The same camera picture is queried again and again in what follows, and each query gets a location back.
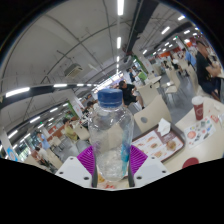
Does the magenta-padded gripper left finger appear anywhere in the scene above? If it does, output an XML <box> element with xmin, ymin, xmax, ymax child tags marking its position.
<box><xmin>54</xmin><ymin>145</ymin><xmax>98</xmax><ymax>188</ymax></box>

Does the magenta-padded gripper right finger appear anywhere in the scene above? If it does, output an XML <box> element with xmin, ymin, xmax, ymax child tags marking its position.
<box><xmin>128</xmin><ymin>145</ymin><xmax>171</xmax><ymax>188</ymax></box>

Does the clear blue-capped water bottle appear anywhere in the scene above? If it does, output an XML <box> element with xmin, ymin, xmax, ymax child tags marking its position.
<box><xmin>87</xmin><ymin>88</ymin><xmax>135</xmax><ymax>183</ymax></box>

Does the dark tray with paper liner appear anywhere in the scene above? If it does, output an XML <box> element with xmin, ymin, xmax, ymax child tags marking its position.
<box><xmin>131</xmin><ymin>124</ymin><xmax>187</xmax><ymax>163</ymax></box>

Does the person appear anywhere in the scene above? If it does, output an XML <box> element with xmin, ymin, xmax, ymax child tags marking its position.
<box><xmin>118</xmin><ymin>79</ymin><xmax>146</xmax><ymax>110</ymax></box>
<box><xmin>33</xmin><ymin>146</ymin><xmax>49</xmax><ymax>164</ymax></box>
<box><xmin>63</xmin><ymin>118</ymin><xmax>79</xmax><ymax>143</ymax></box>
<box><xmin>82</xmin><ymin>100</ymin><xmax>99</xmax><ymax>121</ymax></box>
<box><xmin>136</xmin><ymin>69</ymin><xmax>148</xmax><ymax>84</ymax></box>
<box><xmin>194</xmin><ymin>39</ymin><xmax>223</xmax><ymax>101</ymax></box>
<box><xmin>184</xmin><ymin>48</ymin><xmax>198</xmax><ymax>71</ymax></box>
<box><xmin>35</xmin><ymin>131</ymin><xmax>52</xmax><ymax>151</ymax></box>

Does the flat round red coaster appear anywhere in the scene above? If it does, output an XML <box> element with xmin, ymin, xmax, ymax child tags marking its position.
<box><xmin>181</xmin><ymin>157</ymin><xmax>200</xmax><ymax>169</ymax></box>

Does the crumpled white napkin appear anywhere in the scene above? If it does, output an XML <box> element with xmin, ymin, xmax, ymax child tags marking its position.
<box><xmin>157</xmin><ymin>118</ymin><xmax>172</xmax><ymax>137</ymax></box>

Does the colourful sticker sheet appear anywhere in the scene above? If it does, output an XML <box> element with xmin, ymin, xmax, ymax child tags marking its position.
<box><xmin>183</xmin><ymin>115</ymin><xmax>217</xmax><ymax>149</ymax></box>

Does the red paper cup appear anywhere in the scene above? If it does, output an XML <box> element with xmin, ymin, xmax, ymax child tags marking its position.
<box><xmin>191</xmin><ymin>95</ymin><xmax>205</xmax><ymax>122</ymax></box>

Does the red sauce packet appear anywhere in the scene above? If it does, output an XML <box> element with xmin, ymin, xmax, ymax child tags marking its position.
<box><xmin>209</xmin><ymin>114</ymin><xmax>220</xmax><ymax>124</ymax></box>

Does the group of beige chairs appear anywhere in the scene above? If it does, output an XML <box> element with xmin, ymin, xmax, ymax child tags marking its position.
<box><xmin>49</xmin><ymin>58</ymin><xmax>201</xmax><ymax>168</ymax></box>

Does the group of ceiling lights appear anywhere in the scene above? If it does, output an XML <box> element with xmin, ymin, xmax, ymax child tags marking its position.
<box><xmin>4</xmin><ymin>0</ymin><xmax>201</xmax><ymax>158</ymax></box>

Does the ceiling air conditioner unit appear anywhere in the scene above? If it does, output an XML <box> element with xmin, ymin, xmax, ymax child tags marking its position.
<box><xmin>63</xmin><ymin>63</ymin><xmax>84</xmax><ymax>79</ymax></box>

